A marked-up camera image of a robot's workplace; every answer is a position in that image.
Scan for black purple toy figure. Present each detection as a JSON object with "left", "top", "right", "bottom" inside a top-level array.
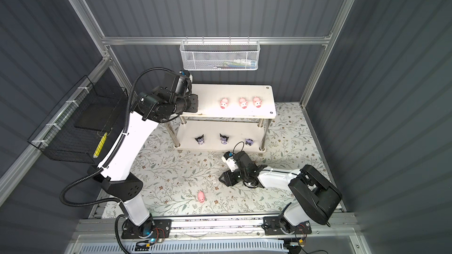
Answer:
[
  {"left": 195, "top": 135, "right": 205, "bottom": 145},
  {"left": 219, "top": 134, "right": 229, "bottom": 145}
]

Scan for pink pig toy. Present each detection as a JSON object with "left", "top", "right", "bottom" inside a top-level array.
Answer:
[
  {"left": 220, "top": 98, "right": 229, "bottom": 109},
  {"left": 197, "top": 191, "right": 206, "bottom": 203},
  {"left": 239, "top": 98, "right": 248, "bottom": 109},
  {"left": 253, "top": 96, "right": 262, "bottom": 108}
]

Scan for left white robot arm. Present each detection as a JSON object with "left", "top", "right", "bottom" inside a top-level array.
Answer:
[{"left": 60, "top": 69, "right": 198, "bottom": 238}]

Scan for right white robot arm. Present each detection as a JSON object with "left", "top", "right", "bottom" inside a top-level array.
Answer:
[{"left": 219, "top": 151, "right": 343, "bottom": 235}]

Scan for white two-tier shelf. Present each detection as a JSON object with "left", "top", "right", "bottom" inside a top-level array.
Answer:
[{"left": 167, "top": 84, "right": 277, "bottom": 154}]

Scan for black pad in basket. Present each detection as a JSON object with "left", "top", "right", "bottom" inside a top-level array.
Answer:
[{"left": 74, "top": 103, "right": 121, "bottom": 132}]

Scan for yellow marker in basket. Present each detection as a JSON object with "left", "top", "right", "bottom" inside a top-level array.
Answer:
[{"left": 93, "top": 132, "right": 108, "bottom": 159}]

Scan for markers in white basket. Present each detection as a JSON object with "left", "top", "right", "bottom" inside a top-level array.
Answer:
[{"left": 211, "top": 60, "right": 258, "bottom": 70}]

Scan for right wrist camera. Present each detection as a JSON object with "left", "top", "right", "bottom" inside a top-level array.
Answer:
[{"left": 221, "top": 152, "right": 238, "bottom": 172}]

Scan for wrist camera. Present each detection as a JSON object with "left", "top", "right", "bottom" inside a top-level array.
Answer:
[
  {"left": 221, "top": 152, "right": 238, "bottom": 172},
  {"left": 180, "top": 70, "right": 193, "bottom": 83}
]

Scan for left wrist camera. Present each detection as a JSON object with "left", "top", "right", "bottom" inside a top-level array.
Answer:
[{"left": 180, "top": 70, "right": 193, "bottom": 83}]

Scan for white wire basket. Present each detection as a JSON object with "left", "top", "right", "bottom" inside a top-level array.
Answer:
[{"left": 180, "top": 41, "right": 261, "bottom": 71}]

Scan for black wire basket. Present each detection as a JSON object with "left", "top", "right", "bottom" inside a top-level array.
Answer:
[{"left": 28, "top": 76, "right": 128, "bottom": 165}]

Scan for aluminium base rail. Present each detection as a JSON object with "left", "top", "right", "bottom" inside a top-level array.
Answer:
[{"left": 70, "top": 212, "right": 362, "bottom": 243}]

